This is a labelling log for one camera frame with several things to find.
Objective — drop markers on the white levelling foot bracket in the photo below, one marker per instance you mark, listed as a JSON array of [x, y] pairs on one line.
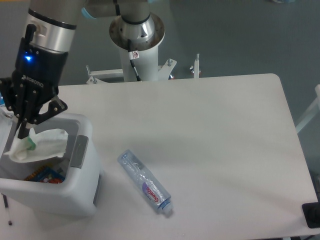
[[195, 68]]

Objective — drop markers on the colourful trash in bin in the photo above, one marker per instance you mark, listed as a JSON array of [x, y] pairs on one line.
[[47, 173]]

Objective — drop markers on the black pen on table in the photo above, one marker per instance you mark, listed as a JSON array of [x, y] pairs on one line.
[[6, 207]]

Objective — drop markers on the blue bottle at edge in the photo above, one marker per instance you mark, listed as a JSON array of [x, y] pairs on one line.
[[1, 100]]

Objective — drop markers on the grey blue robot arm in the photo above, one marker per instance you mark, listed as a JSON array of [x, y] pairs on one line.
[[51, 24]]

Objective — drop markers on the clear plastic water bottle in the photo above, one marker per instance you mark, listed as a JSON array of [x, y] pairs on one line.
[[155, 193]]

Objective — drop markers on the white frame at right edge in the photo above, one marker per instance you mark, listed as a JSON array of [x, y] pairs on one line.
[[312, 110]]

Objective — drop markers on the white trash can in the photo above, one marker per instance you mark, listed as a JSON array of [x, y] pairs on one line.
[[81, 165]]

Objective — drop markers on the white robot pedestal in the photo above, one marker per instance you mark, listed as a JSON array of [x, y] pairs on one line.
[[140, 57]]

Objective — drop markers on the white tissue pack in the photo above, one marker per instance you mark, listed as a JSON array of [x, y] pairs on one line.
[[40, 146]]

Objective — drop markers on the black device at table corner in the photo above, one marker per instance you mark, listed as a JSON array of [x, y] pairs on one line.
[[311, 213]]

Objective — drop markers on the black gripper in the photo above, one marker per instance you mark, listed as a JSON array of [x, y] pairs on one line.
[[33, 83]]

